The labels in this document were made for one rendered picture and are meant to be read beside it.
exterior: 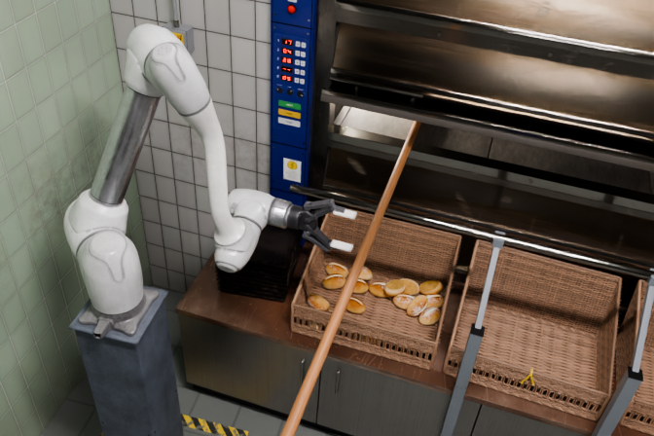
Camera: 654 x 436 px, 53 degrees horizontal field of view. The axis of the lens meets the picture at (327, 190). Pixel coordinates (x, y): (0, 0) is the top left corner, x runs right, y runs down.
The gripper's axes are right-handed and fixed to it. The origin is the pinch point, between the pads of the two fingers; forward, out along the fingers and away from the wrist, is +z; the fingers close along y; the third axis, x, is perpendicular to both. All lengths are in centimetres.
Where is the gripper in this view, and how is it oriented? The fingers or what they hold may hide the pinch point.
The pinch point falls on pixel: (350, 232)
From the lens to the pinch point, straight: 206.7
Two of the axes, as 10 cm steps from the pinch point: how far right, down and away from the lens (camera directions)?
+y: -0.6, 7.9, 6.1
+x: -3.2, 5.7, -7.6
